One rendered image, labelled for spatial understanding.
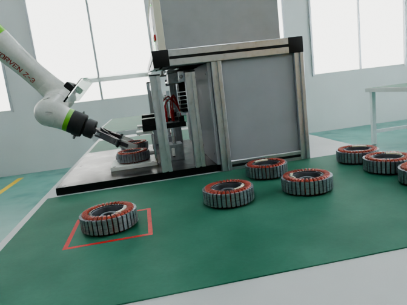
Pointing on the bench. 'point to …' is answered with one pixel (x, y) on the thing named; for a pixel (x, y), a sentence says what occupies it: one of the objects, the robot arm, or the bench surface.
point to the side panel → (260, 109)
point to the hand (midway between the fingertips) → (134, 145)
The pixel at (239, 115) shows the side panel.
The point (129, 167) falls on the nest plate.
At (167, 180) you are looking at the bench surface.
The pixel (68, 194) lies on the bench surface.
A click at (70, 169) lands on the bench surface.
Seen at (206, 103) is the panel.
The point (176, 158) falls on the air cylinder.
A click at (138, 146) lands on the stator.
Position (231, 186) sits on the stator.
